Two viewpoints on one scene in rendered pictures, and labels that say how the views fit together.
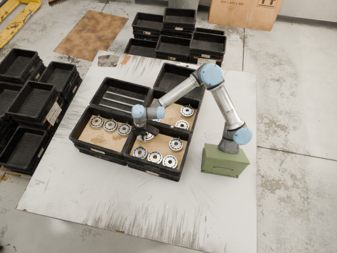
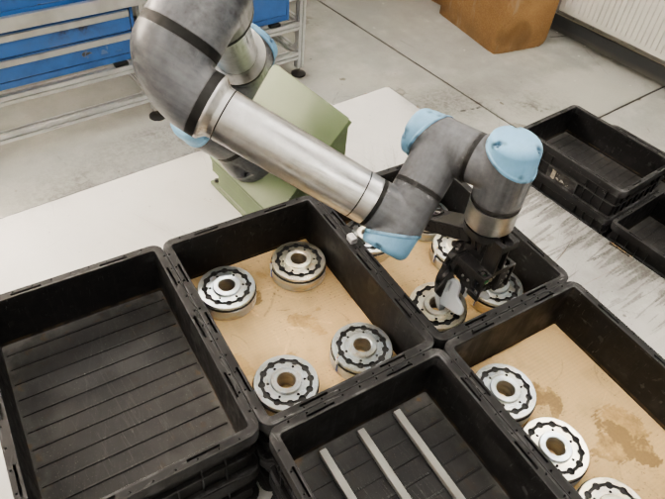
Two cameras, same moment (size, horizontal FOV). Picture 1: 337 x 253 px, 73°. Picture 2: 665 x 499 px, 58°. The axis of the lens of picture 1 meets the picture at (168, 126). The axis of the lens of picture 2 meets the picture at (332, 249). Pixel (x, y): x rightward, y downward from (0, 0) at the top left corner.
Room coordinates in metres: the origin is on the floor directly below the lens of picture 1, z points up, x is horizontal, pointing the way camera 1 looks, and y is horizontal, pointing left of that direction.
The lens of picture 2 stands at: (1.44, 0.43, 1.67)
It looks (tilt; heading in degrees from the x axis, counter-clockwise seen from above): 45 degrees down; 218
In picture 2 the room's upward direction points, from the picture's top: 6 degrees clockwise
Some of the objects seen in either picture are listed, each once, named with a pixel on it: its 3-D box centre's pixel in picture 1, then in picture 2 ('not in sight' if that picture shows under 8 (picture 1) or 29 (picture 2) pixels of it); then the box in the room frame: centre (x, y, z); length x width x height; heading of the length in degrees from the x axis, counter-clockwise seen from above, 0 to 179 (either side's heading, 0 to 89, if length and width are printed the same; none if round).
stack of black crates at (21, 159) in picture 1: (28, 151); not in sight; (0.91, 1.36, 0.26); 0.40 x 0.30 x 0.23; 170
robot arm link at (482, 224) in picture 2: (139, 121); (493, 212); (0.75, 0.18, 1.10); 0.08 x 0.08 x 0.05
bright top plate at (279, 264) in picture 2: (182, 126); (298, 260); (0.87, -0.10, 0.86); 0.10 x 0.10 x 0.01
